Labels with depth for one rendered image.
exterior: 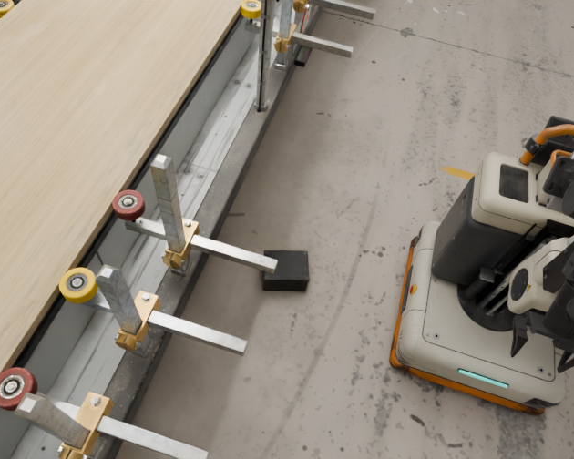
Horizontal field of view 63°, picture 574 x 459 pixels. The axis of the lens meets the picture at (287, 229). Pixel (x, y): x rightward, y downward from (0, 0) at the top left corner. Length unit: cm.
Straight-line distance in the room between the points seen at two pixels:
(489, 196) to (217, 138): 98
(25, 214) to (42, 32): 76
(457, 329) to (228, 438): 97
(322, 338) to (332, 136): 123
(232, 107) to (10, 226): 98
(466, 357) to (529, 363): 24
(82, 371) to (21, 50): 105
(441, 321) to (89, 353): 126
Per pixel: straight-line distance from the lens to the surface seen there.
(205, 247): 129
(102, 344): 142
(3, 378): 115
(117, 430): 114
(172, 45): 176
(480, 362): 194
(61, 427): 99
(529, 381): 201
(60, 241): 127
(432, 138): 295
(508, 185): 169
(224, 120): 188
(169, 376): 201
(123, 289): 99
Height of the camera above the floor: 192
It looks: 56 degrees down
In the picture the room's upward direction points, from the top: 10 degrees clockwise
